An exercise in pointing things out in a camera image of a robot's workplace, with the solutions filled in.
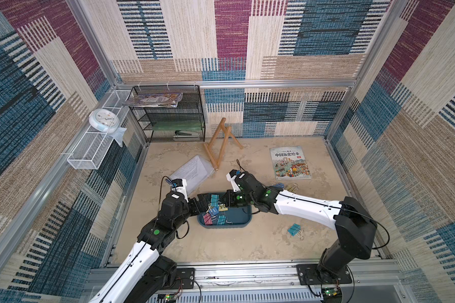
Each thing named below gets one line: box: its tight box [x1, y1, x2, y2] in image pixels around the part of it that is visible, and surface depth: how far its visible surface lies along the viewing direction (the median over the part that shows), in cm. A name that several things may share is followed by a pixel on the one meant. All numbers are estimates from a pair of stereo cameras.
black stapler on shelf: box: [172, 130, 201, 137], surface depth 112 cm
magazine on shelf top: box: [121, 92, 184, 109], surface depth 87 cm
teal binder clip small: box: [210, 194, 220, 207], surface depth 85 cm
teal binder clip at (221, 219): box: [216, 214, 227, 226], surface depth 89 cm
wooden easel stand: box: [203, 117, 244, 170], surface depth 104 cm
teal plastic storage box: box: [197, 204, 253, 229], surface depth 88 cm
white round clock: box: [89, 108, 121, 134], surface depth 76 cm
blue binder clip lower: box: [208, 206, 220, 217], surface depth 90 cm
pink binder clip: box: [203, 212, 213, 226], surface depth 89 cm
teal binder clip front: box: [287, 223, 305, 241], surface depth 86 cm
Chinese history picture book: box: [269, 145, 312, 181], surface depth 110 cm
